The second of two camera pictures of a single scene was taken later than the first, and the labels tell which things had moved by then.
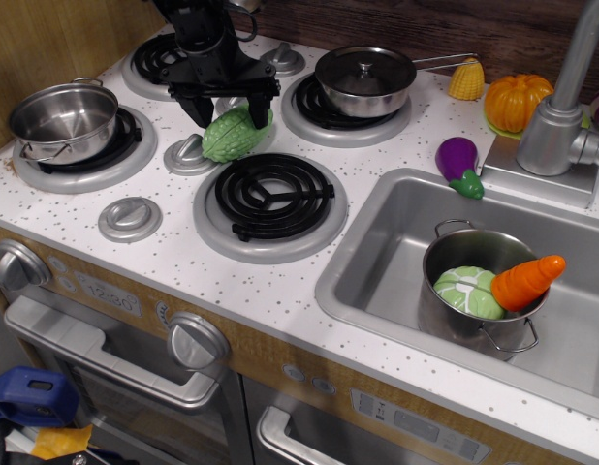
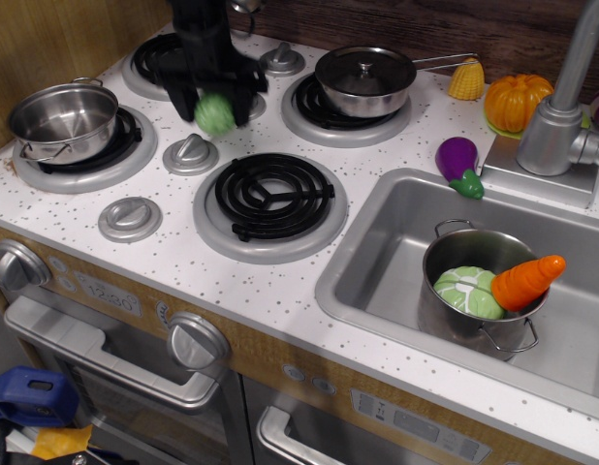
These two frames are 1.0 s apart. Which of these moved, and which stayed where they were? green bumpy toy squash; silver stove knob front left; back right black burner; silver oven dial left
Moved: green bumpy toy squash
Stayed: silver oven dial left; back right black burner; silver stove knob front left
